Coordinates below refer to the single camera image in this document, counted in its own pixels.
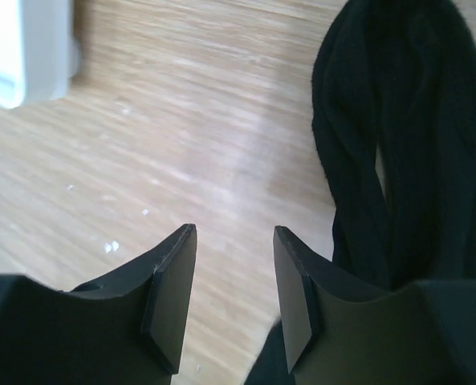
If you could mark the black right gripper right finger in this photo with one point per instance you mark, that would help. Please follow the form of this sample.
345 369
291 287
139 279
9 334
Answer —
340 330

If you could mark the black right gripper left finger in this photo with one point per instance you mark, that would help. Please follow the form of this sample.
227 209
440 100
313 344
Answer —
124 327

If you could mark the black tank top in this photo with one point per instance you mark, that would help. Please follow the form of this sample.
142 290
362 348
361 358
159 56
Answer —
394 123

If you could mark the large white paper scrap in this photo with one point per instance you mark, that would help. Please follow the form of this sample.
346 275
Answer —
111 247

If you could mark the white plastic tray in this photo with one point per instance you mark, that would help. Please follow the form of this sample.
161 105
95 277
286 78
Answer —
39 54

